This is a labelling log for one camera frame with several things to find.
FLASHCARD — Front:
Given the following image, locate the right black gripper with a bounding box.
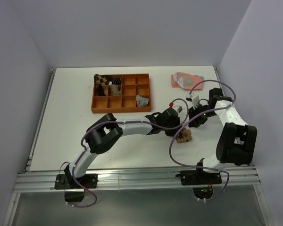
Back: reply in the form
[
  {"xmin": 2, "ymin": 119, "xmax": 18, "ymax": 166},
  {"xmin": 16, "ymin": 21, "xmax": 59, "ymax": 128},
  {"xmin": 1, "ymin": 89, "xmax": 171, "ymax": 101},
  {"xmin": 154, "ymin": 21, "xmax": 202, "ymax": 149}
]
[{"xmin": 187, "ymin": 102, "xmax": 217, "ymax": 128}]

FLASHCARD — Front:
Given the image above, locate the argyle beige orange sock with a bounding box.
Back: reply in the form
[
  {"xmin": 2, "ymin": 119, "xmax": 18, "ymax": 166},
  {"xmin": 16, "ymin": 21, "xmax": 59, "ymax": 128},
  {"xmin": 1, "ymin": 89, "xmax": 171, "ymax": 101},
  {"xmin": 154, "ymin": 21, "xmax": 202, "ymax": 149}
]
[{"xmin": 176, "ymin": 128, "xmax": 192, "ymax": 143}]

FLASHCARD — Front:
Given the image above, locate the grey ankle sock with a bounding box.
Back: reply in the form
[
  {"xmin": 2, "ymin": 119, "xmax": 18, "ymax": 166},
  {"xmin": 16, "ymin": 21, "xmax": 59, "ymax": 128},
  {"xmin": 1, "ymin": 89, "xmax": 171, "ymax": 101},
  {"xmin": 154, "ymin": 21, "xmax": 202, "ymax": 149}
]
[{"xmin": 135, "ymin": 95, "xmax": 149, "ymax": 107}]

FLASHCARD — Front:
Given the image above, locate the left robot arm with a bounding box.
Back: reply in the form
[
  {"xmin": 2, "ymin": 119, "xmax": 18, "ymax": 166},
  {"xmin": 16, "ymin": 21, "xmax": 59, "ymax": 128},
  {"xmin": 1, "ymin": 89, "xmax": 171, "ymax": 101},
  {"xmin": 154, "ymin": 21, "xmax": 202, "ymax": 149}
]
[{"xmin": 55, "ymin": 106, "xmax": 182, "ymax": 189}]

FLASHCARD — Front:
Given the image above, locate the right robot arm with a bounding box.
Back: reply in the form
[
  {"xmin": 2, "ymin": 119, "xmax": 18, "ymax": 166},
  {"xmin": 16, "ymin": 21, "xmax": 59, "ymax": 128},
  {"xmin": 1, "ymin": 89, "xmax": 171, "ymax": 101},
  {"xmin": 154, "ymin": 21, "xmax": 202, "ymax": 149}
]
[{"xmin": 181, "ymin": 88, "xmax": 258, "ymax": 185}]

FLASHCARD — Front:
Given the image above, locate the orange compartment tray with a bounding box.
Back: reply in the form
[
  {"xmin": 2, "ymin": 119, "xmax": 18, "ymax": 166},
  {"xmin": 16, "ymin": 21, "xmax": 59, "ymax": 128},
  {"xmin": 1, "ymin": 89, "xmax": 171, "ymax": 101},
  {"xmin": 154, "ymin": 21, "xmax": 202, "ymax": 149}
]
[{"xmin": 91, "ymin": 73, "xmax": 152, "ymax": 113}]

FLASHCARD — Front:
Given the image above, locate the pink green sock pair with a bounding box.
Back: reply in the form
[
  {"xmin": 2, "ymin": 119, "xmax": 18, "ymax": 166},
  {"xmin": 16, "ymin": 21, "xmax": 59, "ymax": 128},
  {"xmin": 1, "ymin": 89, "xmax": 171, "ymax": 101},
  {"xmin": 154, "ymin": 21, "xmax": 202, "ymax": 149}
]
[{"xmin": 170, "ymin": 72, "xmax": 204, "ymax": 90}]

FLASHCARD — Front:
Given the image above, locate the beige rolled sock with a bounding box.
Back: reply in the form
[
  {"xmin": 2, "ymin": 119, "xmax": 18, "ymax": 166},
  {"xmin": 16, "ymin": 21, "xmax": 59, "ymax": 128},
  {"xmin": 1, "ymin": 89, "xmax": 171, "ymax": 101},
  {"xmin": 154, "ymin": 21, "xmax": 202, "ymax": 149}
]
[{"xmin": 109, "ymin": 84, "xmax": 122, "ymax": 96}]

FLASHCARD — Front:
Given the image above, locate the black white striped sock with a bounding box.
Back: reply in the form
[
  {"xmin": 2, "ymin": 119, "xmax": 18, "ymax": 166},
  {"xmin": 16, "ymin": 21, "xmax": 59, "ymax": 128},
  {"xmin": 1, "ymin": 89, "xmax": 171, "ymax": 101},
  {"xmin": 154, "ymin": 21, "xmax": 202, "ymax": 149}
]
[{"xmin": 109, "ymin": 77, "xmax": 122, "ymax": 85}]

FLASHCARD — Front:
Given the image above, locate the black sock in tray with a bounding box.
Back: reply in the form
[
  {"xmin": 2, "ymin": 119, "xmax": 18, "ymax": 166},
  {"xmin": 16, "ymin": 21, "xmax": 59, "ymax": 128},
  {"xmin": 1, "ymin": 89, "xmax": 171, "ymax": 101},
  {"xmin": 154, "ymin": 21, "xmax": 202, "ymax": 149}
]
[{"xmin": 97, "ymin": 85, "xmax": 106, "ymax": 97}]

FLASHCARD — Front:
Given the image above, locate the brown checkered rolled sock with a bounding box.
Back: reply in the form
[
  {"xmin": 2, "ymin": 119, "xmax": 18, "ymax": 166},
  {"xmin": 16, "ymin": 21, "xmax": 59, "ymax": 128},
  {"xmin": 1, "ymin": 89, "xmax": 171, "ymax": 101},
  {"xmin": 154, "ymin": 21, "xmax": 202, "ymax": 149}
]
[{"xmin": 93, "ymin": 74, "xmax": 111, "ymax": 86}]

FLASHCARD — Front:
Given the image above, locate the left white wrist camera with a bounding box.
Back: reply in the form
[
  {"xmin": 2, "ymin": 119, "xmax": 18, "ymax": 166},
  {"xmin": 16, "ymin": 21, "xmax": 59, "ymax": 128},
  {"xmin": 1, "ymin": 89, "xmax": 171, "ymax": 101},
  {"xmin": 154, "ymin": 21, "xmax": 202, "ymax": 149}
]
[{"xmin": 169, "ymin": 102, "xmax": 183, "ymax": 113}]

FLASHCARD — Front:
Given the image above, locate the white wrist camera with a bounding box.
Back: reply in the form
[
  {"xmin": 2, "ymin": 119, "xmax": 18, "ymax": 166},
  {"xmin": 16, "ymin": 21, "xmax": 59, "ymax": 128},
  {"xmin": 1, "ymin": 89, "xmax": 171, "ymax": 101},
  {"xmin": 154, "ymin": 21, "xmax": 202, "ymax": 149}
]
[
  {"xmin": 186, "ymin": 94, "xmax": 200, "ymax": 108},
  {"xmin": 169, "ymin": 102, "xmax": 183, "ymax": 113}
]

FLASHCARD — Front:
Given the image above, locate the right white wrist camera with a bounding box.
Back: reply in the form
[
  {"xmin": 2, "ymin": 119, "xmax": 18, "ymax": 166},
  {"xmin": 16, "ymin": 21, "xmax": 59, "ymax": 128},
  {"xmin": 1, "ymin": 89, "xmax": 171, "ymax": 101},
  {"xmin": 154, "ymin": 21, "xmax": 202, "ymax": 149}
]
[{"xmin": 186, "ymin": 94, "xmax": 200, "ymax": 108}]

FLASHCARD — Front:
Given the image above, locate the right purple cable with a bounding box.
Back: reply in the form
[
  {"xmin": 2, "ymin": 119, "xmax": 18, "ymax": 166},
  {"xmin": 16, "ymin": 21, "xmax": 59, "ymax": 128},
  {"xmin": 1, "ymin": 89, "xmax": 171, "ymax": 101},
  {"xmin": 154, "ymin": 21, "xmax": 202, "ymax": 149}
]
[{"xmin": 168, "ymin": 80, "xmax": 238, "ymax": 203}]

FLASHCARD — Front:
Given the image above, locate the purple cable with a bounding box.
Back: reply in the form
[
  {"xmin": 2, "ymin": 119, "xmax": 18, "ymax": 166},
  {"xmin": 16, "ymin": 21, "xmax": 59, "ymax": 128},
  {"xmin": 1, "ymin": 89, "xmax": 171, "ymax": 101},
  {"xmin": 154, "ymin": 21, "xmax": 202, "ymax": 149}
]
[
  {"xmin": 168, "ymin": 80, "xmax": 238, "ymax": 203},
  {"xmin": 72, "ymin": 98, "xmax": 189, "ymax": 208}
]

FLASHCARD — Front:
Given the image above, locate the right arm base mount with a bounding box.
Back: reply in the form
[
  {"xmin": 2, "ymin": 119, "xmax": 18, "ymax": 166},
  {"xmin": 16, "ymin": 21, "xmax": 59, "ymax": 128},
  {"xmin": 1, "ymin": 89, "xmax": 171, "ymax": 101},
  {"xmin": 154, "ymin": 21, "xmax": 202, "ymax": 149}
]
[{"xmin": 175, "ymin": 169, "xmax": 222, "ymax": 186}]

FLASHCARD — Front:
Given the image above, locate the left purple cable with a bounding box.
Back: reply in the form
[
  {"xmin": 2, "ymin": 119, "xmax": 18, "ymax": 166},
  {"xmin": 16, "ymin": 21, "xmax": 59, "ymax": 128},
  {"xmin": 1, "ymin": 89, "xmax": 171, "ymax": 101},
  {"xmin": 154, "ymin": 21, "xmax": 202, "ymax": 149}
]
[{"xmin": 72, "ymin": 98, "xmax": 189, "ymax": 208}]

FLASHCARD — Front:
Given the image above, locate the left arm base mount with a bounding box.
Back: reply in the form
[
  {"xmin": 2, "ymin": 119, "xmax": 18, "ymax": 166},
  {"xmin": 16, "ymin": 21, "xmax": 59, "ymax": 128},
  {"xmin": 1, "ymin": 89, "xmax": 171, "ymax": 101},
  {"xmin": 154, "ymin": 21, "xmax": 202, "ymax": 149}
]
[{"xmin": 54, "ymin": 174, "xmax": 98, "ymax": 190}]

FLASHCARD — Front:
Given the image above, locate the aluminium front rail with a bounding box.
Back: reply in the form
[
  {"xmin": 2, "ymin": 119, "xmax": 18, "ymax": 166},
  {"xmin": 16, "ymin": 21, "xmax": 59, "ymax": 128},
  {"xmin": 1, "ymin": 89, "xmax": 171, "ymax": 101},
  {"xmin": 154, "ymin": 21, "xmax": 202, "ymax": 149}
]
[{"xmin": 13, "ymin": 166, "xmax": 261, "ymax": 193}]

